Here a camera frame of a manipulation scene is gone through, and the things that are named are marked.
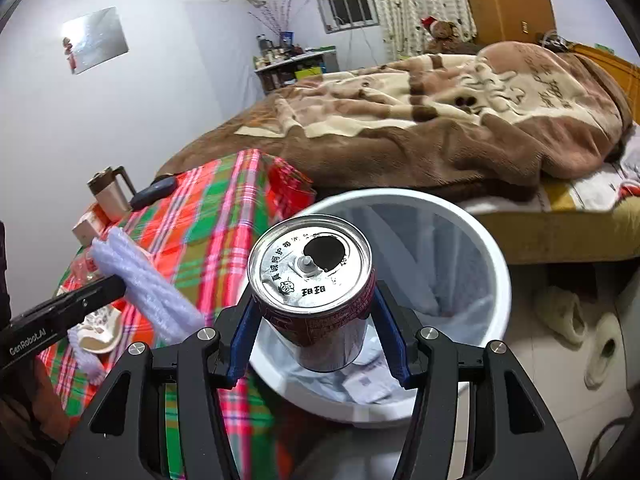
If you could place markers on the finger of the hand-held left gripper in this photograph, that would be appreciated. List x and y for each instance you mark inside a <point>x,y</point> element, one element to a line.
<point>90,295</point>

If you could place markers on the plaid red green tablecloth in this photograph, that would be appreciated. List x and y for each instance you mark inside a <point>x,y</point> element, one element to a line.
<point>200,220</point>

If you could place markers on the small orange box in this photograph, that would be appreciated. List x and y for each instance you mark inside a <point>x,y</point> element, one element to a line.
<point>100,212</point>

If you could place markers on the white patterned curtain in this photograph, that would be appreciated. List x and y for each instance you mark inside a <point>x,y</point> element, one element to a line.
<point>415,0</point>

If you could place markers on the silver wall poster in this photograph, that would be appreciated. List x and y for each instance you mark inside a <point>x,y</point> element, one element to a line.
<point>95,40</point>

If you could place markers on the white round trash bin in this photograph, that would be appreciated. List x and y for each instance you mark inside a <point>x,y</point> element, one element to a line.
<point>492,270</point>

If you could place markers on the dark blue case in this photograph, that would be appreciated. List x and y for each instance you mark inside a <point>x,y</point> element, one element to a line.
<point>152,192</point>

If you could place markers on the dried branches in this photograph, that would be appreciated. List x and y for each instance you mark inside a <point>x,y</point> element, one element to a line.
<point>277,12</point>

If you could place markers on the bed with yellow sheet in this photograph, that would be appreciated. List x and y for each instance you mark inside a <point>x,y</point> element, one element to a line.
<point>550,235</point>

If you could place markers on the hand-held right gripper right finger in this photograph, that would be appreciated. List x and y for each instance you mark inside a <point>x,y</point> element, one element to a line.
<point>389,332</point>

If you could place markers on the group of bottles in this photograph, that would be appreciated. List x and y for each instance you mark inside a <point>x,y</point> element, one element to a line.
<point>272,52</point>

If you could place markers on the barred window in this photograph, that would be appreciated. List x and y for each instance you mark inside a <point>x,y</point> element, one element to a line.
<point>347,7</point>

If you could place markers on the white storage shelf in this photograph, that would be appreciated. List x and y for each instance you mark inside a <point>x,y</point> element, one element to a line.
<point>310,62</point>

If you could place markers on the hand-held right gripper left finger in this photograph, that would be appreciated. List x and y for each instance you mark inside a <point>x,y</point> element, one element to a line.
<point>244,332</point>

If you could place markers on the red drink can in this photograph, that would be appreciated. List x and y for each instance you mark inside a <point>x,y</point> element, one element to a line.
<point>310,270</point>

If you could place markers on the small white box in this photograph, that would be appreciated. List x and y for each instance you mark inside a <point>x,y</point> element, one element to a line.
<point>87,230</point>

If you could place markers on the red plastic bag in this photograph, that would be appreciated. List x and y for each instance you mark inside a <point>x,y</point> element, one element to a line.
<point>287,185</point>

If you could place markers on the brown beige printed blanket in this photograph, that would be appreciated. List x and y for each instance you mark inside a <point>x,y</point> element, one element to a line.
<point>400,130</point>

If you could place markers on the lavender fuzzy knitted cloth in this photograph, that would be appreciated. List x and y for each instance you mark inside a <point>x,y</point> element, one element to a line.
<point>155,290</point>

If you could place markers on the printed white snack wrapper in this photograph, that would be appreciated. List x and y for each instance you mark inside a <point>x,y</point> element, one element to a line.
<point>102,332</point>

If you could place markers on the brown teddy bear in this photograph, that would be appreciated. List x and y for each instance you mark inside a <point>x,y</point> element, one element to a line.
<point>442,32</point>

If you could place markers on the white bin liner bag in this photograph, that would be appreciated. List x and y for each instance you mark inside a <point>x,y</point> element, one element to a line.
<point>440,240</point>

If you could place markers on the white paper scrap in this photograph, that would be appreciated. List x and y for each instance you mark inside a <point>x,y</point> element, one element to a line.
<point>367,385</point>

